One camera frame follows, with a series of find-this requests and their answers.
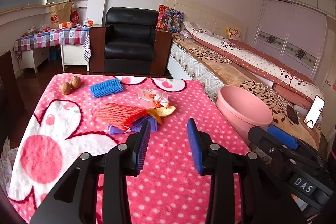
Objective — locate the red foam net sleeve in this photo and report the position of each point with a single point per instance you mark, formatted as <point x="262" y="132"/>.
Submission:
<point x="118" y="113"/>

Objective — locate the white bed with headboard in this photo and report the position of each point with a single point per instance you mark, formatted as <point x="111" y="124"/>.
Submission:
<point x="189" y="61"/>

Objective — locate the clear plastic bag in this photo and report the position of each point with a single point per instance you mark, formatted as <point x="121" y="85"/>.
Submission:
<point x="155" y="96"/>

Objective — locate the brown leaf pattern bedspread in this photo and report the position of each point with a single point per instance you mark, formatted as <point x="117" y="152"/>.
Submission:
<point x="223" y="66"/>

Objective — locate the brown paper bag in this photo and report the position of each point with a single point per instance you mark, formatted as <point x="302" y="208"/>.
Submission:
<point x="60" y="15"/>

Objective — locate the black leather armchair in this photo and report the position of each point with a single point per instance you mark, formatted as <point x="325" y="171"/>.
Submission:
<point x="128" y="45"/>

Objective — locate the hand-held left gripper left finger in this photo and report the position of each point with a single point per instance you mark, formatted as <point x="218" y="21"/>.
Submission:
<point x="143" y="145"/>

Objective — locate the white cloth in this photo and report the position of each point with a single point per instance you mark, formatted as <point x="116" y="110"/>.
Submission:
<point x="8" y="161"/>

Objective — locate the orange box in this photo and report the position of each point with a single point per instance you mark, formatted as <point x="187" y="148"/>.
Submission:
<point x="89" y="22"/>
<point x="64" y="25"/>

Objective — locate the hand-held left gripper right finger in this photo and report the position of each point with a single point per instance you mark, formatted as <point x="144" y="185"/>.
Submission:
<point x="194" y="150"/>

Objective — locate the pink plastic basin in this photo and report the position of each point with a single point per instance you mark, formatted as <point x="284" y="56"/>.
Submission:
<point x="236" y="108"/>

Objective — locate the lit smartphone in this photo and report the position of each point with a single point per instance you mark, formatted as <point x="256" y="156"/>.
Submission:
<point x="315" y="111"/>

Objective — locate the blue foam net sleeve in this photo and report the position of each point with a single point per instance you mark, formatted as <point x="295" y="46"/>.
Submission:
<point x="106" y="87"/>

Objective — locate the black smartphone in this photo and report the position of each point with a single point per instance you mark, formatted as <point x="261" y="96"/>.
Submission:
<point x="292" y="115"/>

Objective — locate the red gift bag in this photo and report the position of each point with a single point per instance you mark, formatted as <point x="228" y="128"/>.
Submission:
<point x="74" y="18"/>

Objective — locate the pink polka dot blanket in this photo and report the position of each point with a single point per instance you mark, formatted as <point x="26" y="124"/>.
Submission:
<point x="170" y="200"/>

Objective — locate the brown walnut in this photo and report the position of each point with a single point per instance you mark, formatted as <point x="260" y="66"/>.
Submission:
<point x="65" y="88"/>
<point x="75" y="82"/>

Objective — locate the orange peel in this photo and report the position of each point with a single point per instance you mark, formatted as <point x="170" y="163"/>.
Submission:
<point x="164" y="111"/>

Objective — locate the white wardrobe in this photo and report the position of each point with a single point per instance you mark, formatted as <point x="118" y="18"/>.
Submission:
<point x="288" y="24"/>

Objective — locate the checkered tablecloth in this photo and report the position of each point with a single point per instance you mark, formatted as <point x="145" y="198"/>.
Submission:
<point x="52" y="36"/>

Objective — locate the colourful printed pillow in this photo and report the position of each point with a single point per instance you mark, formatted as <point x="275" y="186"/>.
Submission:
<point x="169" y="18"/>

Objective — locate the polka dot tree quilt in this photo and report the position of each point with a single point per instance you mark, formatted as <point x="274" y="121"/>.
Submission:
<point x="249" y="56"/>

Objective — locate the yellow floral pillow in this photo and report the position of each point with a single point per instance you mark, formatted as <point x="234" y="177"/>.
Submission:
<point x="234" y="33"/>

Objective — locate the purple foam net sleeve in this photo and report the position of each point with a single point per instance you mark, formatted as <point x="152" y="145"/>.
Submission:
<point x="115" y="129"/>

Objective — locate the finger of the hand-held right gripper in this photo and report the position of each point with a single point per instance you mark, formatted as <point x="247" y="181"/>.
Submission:
<point x="283" y="137"/>
<point x="265" y="140"/>

